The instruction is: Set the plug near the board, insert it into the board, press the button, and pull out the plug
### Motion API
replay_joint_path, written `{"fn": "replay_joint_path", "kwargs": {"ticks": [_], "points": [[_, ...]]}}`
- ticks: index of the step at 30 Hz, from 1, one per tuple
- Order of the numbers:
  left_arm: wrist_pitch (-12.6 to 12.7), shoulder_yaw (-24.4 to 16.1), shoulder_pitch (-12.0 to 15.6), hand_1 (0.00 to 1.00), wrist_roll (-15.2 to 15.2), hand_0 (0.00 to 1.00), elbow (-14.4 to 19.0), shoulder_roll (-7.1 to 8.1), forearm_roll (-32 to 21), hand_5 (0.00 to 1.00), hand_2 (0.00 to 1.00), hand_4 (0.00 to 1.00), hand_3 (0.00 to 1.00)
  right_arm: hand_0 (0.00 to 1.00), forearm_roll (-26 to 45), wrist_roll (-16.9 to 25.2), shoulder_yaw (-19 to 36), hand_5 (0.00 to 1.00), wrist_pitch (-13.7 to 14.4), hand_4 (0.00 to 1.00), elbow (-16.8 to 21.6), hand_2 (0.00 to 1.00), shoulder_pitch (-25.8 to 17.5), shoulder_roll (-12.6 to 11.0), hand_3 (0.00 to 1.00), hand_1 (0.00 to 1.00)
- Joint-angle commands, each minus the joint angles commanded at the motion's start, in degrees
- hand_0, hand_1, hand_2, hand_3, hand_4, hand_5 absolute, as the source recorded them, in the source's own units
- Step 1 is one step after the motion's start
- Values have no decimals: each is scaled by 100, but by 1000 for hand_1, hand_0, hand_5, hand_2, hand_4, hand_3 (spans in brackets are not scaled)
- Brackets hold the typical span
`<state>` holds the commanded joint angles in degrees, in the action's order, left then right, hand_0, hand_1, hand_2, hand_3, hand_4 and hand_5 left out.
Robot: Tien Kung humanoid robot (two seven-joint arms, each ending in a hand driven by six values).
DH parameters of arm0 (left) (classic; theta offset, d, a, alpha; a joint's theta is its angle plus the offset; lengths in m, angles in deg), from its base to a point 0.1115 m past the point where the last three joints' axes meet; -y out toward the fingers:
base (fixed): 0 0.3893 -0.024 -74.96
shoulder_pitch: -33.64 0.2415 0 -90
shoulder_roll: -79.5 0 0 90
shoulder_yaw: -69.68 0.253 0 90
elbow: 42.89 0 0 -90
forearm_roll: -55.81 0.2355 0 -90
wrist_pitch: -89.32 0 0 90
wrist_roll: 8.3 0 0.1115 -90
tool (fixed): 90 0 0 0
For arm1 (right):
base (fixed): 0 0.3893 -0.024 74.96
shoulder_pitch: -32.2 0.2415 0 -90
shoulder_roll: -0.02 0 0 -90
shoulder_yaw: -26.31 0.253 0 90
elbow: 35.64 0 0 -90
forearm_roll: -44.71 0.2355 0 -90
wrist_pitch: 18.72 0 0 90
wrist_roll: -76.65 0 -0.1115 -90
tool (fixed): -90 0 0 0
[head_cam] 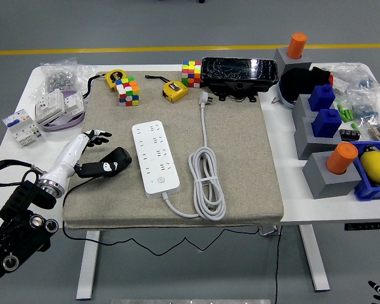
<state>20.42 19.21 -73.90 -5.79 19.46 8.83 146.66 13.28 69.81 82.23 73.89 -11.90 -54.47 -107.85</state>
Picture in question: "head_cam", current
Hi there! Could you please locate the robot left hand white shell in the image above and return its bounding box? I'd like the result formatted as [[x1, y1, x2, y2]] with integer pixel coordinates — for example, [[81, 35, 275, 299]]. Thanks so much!
[[39, 128, 120, 191]]

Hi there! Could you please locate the black power adapter plug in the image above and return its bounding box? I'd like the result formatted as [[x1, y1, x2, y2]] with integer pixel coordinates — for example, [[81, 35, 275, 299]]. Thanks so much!
[[98, 147, 133, 178]]

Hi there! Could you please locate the white power strip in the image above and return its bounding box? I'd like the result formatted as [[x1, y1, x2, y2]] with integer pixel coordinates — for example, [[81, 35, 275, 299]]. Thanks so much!
[[131, 120, 182, 200]]

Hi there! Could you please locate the purple tape roll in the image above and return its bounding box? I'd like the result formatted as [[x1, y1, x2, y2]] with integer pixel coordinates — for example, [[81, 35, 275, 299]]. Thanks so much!
[[39, 89, 86, 132]]

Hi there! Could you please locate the white blue circuit breaker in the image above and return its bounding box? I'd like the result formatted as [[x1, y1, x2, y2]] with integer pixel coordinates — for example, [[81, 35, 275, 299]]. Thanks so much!
[[2, 109, 42, 147]]

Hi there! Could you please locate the black table control panel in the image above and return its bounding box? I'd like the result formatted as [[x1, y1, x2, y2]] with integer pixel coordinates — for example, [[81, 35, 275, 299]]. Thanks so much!
[[344, 222, 380, 231]]

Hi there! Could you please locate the white table leg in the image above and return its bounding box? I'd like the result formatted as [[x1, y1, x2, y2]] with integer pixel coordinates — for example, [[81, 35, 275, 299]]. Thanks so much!
[[75, 230, 101, 301], [299, 224, 331, 292]]

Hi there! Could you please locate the clear bag of metal nuts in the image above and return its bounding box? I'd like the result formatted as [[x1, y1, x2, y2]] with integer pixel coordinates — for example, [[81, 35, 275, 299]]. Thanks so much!
[[30, 57, 98, 99]]

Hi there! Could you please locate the colourful cube with white squares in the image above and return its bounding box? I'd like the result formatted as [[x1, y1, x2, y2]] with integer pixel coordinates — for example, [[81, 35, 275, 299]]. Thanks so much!
[[115, 77, 141, 107]]

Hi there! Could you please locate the round yellow tape measure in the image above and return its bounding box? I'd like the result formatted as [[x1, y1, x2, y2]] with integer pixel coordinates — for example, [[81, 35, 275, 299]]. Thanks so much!
[[82, 69, 128, 99]]

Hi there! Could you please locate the blue plastic bin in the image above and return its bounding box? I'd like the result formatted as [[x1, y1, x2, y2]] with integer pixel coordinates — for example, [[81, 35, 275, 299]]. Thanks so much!
[[349, 140, 380, 202]]

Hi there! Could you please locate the grey block with round hole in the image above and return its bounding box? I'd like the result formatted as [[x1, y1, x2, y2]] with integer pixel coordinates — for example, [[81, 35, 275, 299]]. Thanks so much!
[[302, 151, 363, 200], [274, 47, 313, 75]]

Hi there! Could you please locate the square yellow tape measure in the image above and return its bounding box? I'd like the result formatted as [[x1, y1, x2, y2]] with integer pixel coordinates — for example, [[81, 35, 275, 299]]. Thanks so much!
[[144, 74, 189, 104]]

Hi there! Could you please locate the yellow lemon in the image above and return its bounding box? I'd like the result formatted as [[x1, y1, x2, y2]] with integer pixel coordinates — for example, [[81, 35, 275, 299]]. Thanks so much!
[[360, 151, 380, 184]]

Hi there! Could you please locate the orange cylinder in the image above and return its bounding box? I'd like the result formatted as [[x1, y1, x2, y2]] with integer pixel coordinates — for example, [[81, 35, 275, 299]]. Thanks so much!
[[325, 142, 359, 175], [286, 32, 308, 60]]

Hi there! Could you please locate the colourful cube with yellow squares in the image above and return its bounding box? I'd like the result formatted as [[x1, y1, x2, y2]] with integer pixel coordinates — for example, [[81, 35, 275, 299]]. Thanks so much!
[[181, 60, 203, 89]]

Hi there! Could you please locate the black electronic component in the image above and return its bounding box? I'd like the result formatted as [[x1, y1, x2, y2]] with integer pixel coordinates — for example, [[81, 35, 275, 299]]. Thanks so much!
[[339, 129, 361, 142]]

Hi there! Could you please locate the grey block with square hole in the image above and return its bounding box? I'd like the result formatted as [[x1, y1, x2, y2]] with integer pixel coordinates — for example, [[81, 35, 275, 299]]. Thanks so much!
[[291, 94, 317, 123], [293, 116, 343, 161]]

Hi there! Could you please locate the grey-brown fabric mat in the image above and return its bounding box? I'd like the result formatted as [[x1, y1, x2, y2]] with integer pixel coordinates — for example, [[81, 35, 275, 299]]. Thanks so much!
[[62, 71, 285, 231]]

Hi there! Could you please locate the blue stepped block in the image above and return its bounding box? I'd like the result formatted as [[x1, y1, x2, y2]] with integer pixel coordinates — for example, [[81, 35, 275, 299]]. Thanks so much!
[[308, 84, 336, 112], [310, 108, 342, 139]]

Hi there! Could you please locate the green cylinder pieces pile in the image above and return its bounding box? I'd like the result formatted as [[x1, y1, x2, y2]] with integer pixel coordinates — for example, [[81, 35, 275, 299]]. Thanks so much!
[[337, 104, 360, 130]]

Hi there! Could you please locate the clear bag of blue parts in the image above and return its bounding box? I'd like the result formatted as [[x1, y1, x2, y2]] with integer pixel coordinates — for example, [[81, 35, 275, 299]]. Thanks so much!
[[348, 90, 380, 126]]

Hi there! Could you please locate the black cracked-screen device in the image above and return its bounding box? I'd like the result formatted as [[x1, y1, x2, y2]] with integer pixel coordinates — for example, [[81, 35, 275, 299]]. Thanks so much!
[[201, 56, 279, 103]]

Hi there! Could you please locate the white round dish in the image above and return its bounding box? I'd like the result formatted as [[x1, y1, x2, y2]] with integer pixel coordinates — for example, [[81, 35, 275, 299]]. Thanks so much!
[[277, 80, 297, 110]]

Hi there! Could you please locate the large clear bag of parts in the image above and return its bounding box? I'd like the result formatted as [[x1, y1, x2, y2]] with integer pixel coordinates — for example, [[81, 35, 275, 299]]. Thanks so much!
[[322, 62, 380, 96]]

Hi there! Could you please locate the black cloth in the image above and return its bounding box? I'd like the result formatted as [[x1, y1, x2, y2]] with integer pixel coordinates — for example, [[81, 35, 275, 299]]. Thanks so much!
[[279, 66, 332, 102]]

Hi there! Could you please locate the small white wall socket panel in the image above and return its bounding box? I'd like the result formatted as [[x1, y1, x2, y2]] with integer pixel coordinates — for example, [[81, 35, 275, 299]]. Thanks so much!
[[63, 91, 86, 115]]

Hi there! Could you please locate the large white wall socket panel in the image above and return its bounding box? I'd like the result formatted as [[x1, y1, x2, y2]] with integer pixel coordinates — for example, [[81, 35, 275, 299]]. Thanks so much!
[[34, 88, 66, 125]]

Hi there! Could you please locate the black hanging cable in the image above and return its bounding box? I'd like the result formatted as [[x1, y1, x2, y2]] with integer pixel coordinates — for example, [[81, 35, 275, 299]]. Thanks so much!
[[274, 232, 283, 304]]

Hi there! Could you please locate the metal bracket under table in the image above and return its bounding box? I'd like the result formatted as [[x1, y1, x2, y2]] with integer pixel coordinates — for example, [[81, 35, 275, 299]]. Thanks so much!
[[258, 225, 284, 237]]

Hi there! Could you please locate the thin black adapter cord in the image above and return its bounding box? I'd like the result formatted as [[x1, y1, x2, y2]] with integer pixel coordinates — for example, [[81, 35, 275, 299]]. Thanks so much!
[[61, 175, 284, 256]]

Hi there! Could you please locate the white power strip cord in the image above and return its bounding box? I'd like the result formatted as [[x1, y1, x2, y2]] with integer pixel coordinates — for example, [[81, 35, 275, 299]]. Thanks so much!
[[161, 91, 227, 222]]

